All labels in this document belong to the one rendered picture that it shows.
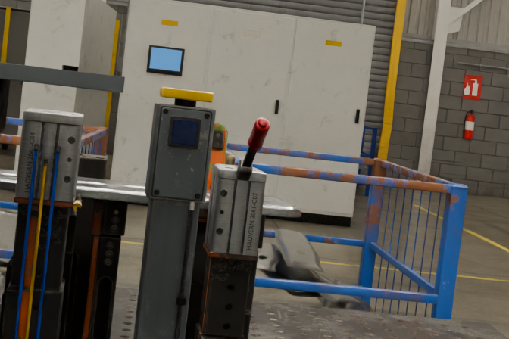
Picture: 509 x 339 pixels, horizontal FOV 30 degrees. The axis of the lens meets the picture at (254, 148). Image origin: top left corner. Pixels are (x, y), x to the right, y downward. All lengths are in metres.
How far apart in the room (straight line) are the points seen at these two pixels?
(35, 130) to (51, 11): 8.01
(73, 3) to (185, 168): 8.15
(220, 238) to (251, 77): 7.96
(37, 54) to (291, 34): 2.43
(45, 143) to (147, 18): 7.97
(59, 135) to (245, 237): 0.28
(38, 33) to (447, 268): 6.53
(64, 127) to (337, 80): 8.14
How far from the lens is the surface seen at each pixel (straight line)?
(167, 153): 1.12
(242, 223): 1.30
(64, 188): 1.27
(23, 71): 1.08
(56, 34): 9.25
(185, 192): 1.12
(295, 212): 1.43
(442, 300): 3.34
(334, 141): 9.35
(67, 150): 1.27
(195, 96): 1.12
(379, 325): 2.12
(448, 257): 3.31
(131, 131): 9.21
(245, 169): 1.27
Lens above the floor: 1.16
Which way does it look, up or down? 3 degrees down
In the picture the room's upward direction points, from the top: 7 degrees clockwise
